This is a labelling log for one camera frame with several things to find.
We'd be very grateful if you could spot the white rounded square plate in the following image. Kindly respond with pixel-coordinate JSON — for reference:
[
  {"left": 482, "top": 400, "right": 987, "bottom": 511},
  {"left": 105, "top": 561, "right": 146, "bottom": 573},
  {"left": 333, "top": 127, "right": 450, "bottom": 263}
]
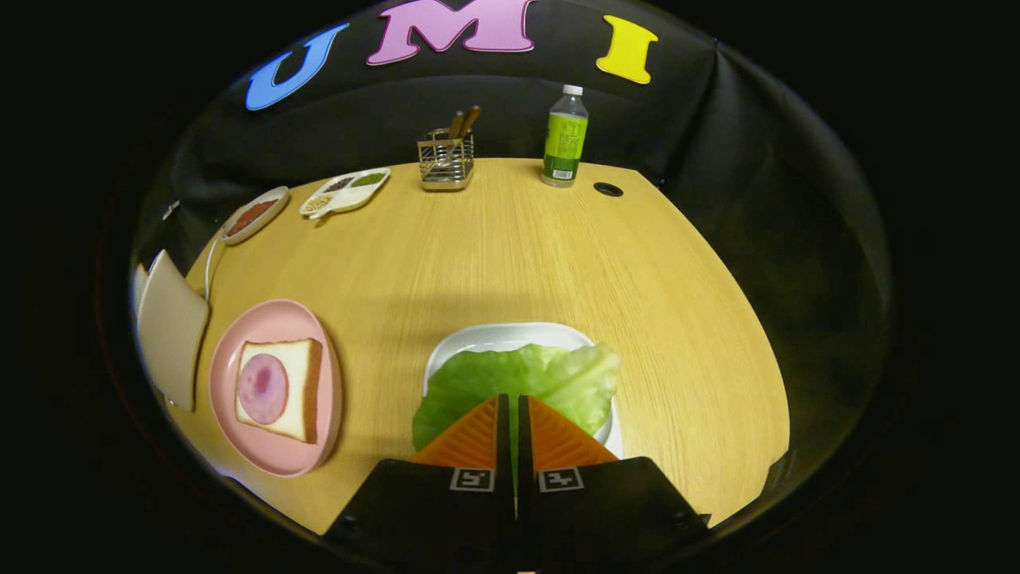
[{"left": 422, "top": 322, "right": 624, "bottom": 459}]

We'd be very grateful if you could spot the metal wire utensil holder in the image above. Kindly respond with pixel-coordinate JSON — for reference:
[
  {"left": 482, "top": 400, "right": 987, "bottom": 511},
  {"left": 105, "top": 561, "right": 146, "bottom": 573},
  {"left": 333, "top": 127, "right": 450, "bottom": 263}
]
[{"left": 417, "top": 128, "right": 476, "bottom": 192}]

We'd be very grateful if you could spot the green label plastic bottle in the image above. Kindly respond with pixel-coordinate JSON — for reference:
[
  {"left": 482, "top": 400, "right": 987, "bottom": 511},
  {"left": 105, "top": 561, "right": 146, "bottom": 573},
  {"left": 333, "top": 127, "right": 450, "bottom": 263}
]
[{"left": 541, "top": 85, "right": 590, "bottom": 188}]

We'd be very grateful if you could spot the white toaster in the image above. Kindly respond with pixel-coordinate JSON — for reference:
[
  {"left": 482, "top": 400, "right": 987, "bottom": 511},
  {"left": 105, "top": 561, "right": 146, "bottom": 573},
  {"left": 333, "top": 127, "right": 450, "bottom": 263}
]
[{"left": 131, "top": 250, "right": 211, "bottom": 413}]

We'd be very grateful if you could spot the red-brown meat piece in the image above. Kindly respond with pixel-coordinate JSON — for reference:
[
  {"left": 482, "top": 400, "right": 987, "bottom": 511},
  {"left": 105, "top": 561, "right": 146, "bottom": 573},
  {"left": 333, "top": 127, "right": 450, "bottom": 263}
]
[{"left": 229, "top": 199, "right": 280, "bottom": 234}]

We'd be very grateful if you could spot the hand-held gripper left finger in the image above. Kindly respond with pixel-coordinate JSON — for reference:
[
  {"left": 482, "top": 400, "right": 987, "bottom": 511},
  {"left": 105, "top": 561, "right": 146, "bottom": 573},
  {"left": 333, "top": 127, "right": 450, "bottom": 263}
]
[{"left": 323, "top": 393, "right": 515, "bottom": 574}]

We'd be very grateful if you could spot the white divided dish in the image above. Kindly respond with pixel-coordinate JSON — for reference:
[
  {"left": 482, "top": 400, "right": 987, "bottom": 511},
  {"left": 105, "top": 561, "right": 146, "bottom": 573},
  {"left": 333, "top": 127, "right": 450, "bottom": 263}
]
[{"left": 300, "top": 167, "right": 392, "bottom": 220}]

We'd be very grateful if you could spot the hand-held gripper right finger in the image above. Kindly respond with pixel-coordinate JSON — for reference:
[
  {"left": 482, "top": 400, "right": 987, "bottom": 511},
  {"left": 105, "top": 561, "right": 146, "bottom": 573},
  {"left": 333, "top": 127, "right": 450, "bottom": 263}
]
[{"left": 518, "top": 395, "right": 712, "bottom": 574}]

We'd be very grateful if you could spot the pink plate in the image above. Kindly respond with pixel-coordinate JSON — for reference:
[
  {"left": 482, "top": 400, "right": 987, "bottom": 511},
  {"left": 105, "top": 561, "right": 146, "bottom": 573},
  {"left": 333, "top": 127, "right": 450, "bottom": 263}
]
[{"left": 209, "top": 299, "right": 344, "bottom": 478}]

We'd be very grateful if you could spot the white bread slice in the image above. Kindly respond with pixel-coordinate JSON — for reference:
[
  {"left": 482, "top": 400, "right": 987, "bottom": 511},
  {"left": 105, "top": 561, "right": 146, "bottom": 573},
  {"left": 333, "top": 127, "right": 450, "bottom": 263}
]
[{"left": 234, "top": 338, "right": 324, "bottom": 445}]

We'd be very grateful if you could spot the pink ham slice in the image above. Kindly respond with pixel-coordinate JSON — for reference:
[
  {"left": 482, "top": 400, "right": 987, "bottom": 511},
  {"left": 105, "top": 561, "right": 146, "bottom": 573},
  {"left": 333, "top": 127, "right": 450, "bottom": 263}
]
[{"left": 237, "top": 354, "right": 289, "bottom": 426}]

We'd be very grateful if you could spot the green lettuce leaf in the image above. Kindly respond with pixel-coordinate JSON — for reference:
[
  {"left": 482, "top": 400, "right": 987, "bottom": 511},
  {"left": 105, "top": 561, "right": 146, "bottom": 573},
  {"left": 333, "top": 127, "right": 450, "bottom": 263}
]
[{"left": 412, "top": 343, "right": 622, "bottom": 453}]

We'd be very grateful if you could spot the white round plate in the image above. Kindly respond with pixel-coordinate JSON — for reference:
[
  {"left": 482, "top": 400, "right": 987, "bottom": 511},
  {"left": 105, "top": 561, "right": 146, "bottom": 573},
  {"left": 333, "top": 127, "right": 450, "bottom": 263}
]
[{"left": 220, "top": 186, "right": 291, "bottom": 246}]

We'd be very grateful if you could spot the black backdrop cloth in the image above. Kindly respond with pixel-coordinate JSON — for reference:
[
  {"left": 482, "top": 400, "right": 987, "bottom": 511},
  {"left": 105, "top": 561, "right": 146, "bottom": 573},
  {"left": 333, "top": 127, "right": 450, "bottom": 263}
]
[{"left": 131, "top": 0, "right": 893, "bottom": 511}]

